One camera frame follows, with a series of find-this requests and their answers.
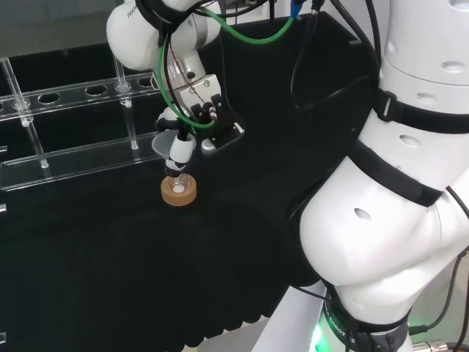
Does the black looping cable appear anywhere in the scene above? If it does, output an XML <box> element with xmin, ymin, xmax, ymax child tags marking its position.
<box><xmin>290</xmin><ymin>0</ymin><xmax>383</xmax><ymax>111</ymax></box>

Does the clear conical funnel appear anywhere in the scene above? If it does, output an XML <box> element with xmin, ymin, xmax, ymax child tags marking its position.
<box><xmin>151</xmin><ymin>132</ymin><xmax>177</xmax><ymax>163</ymax></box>

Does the clear round-bottom flask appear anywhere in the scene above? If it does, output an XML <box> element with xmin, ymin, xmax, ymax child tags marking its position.
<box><xmin>166</xmin><ymin>173</ymin><xmax>190</xmax><ymax>196</ymax></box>

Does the black bench cloth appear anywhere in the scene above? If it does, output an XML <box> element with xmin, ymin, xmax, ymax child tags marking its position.
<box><xmin>0</xmin><ymin>10</ymin><xmax>384</xmax><ymax>350</ymax></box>

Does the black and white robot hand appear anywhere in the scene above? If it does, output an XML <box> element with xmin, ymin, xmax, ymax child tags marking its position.
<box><xmin>153</xmin><ymin>73</ymin><xmax>246</xmax><ymax>181</ymax></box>

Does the thin black cable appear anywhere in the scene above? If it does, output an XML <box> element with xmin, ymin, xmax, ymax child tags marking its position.
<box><xmin>409</xmin><ymin>186</ymin><xmax>469</xmax><ymax>335</ymax></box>

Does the clear acrylic funnel stand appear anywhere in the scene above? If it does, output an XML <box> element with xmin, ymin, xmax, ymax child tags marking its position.
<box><xmin>0</xmin><ymin>56</ymin><xmax>174</xmax><ymax>192</ymax></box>

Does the green cable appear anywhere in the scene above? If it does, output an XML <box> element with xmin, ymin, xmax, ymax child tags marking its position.
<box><xmin>157</xmin><ymin>7</ymin><xmax>296</xmax><ymax>130</ymax></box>

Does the brown cork ring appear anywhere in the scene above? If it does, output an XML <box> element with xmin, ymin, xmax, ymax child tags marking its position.
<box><xmin>160</xmin><ymin>175</ymin><xmax>199</xmax><ymax>208</ymax></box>

